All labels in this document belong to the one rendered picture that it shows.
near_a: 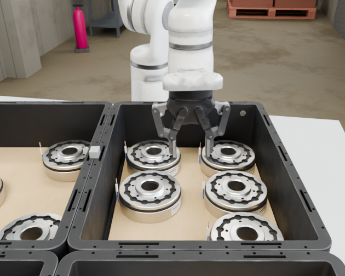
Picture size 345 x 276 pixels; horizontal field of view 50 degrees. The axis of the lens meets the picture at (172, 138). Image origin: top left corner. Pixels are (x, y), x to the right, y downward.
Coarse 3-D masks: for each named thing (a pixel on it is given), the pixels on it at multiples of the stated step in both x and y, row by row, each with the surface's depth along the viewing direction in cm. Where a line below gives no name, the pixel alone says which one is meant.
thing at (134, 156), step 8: (136, 144) 73; (144, 144) 74; (152, 144) 73; (160, 144) 74; (168, 144) 73; (128, 152) 71; (136, 152) 71; (168, 152) 71; (176, 152) 71; (136, 160) 69; (144, 160) 68; (152, 160) 68; (160, 160) 68; (168, 160) 69; (176, 160) 69; (144, 168) 67; (152, 168) 66; (160, 168) 67
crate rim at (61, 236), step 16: (96, 128) 65; (96, 144) 60; (80, 176) 52; (80, 192) 49; (64, 224) 44; (0, 240) 41; (16, 240) 41; (32, 240) 41; (48, 240) 41; (64, 240) 42; (64, 256) 42
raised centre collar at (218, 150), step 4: (216, 148) 71; (220, 148) 71; (224, 148) 72; (228, 148) 72; (232, 148) 71; (236, 148) 71; (216, 152) 70; (220, 152) 70; (236, 152) 70; (240, 152) 70; (220, 156) 69; (224, 156) 69; (228, 156) 69; (232, 156) 69; (236, 156) 69
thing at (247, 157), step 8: (216, 144) 74; (224, 144) 73; (232, 144) 74; (240, 144) 73; (248, 152) 71; (208, 160) 68; (216, 160) 69; (224, 160) 68; (232, 160) 68; (240, 160) 68; (248, 160) 68; (224, 168) 66; (232, 168) 66; (240, 168) 67
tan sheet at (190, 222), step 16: (192, 160) 74; (176, 176) 69; (192, 176) 69; (256, 176) 69; (192, 192) 65; (192, 208) 61; (112, 224) 58; (128, 224) 58; (144, 224) 58; (160, 224) 58; (176, 224) 58; (192, 224) 58; (208, 224) 58
